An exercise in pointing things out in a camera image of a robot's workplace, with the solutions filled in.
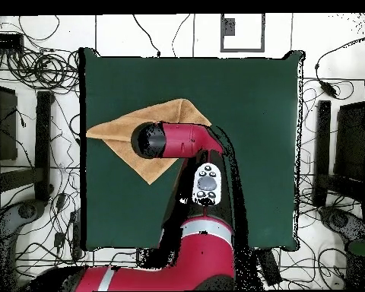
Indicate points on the orange terry towel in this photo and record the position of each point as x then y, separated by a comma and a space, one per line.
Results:
170, 112

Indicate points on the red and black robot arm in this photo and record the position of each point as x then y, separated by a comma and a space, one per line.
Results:
182, 138

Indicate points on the dark green tablecloth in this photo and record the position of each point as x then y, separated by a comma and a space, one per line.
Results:
261, 121

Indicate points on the black power strip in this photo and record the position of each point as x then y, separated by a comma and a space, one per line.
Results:
76, 234
4, 41

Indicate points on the black power brick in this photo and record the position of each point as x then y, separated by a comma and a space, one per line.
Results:
270, 267

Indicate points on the black stand bar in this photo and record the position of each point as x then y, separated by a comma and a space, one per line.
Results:
43, 146
322, 137

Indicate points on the black box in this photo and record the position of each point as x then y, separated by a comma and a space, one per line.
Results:
3, 127
351, 143

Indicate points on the grey square frame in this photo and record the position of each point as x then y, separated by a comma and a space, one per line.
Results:
242, 49

